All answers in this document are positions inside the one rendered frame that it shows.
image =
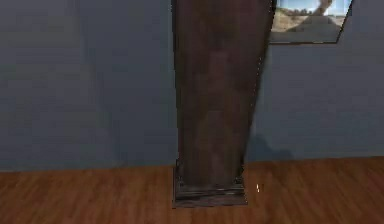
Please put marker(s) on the dark brown wooden cabinet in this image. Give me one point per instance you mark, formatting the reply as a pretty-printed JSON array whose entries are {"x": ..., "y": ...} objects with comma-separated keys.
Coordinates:
[{"x": 213, "y": 100}]

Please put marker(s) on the window with outdoor view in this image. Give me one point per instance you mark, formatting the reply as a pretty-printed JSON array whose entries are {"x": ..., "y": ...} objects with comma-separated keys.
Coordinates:
[{"x": 306, "y": 20}]

